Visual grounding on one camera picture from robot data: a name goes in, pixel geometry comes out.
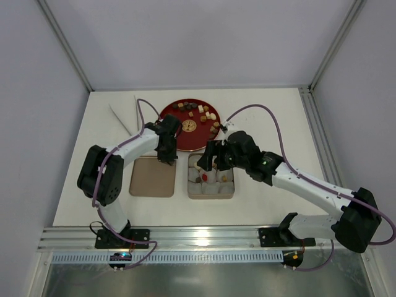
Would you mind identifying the gold square tin lid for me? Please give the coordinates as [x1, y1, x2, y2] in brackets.
[129, 156, 176, 198]

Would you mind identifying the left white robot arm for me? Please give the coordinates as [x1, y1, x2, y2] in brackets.
[77, 114, 181, 244]

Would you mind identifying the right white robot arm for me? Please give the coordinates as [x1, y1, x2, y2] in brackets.
[197, 131, 382, 253]

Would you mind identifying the gold square tin box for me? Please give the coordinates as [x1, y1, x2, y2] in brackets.
[187, 153, 235, 200]

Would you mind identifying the red round tray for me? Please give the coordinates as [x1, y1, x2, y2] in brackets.
[160, 98, 221, 152]

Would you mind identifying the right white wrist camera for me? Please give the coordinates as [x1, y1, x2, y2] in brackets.
[220, 121, 238, 134]

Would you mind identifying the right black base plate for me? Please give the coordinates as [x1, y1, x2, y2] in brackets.
[258, 226, 316, 248]

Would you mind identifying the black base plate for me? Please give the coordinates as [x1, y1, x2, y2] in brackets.
[95, 227, 150, 249]
[258, 226, 316, 248]

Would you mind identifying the slotted cable duct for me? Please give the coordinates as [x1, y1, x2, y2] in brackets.
[51, 250, 283, 265]

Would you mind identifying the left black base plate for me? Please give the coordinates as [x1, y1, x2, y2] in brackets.
[95, 227, 150, 249]

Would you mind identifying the aluminium rail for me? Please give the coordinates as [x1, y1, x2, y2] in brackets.
[38, 225, 330, 252]

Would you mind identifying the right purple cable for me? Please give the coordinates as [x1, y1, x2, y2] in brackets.
[224, 104, 396, 272]

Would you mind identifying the left frame post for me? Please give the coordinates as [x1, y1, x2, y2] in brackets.
[36, 0, 94, 93]

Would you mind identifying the frame post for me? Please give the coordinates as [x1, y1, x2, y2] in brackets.
[36, 0, 94, 93]
[308, 0, 367, 93]

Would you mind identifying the right frame post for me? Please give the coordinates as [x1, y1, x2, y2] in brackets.
[308, 0, 367, 93]

